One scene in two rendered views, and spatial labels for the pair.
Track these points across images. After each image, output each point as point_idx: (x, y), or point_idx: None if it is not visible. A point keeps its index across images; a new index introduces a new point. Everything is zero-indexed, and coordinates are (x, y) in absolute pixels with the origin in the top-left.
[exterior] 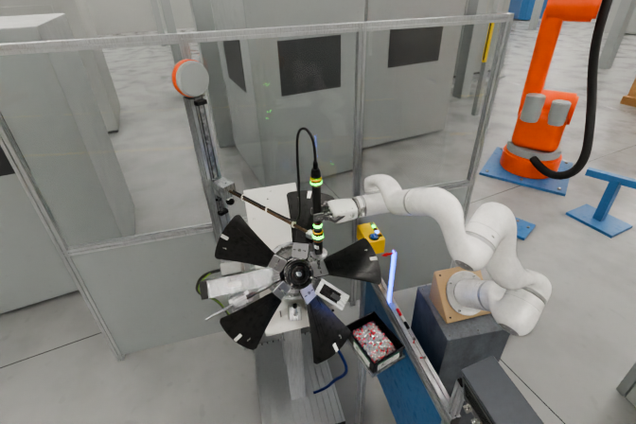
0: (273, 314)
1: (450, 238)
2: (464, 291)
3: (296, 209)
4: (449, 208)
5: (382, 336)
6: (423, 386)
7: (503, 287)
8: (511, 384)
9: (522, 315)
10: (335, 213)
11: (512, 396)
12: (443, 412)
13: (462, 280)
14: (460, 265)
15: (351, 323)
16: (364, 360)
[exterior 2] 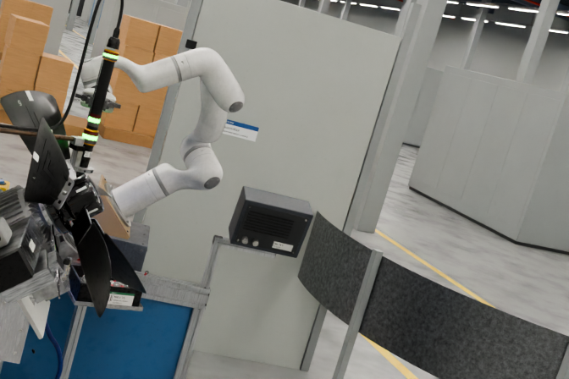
0: (30, 304)
1: (227, 85)
2: (134, 192)
3: (24, 119)
4: (222, 61)
5: None
6: (148, 311)
7: (215, 139)
8: (267, 191)
9: (218, 163)
10: (113, 98)
11: (273, 195)
12: (196, 295)
13: (115, 190)
14: (235, 107)
15: (79, 278)
16: (123, 302)
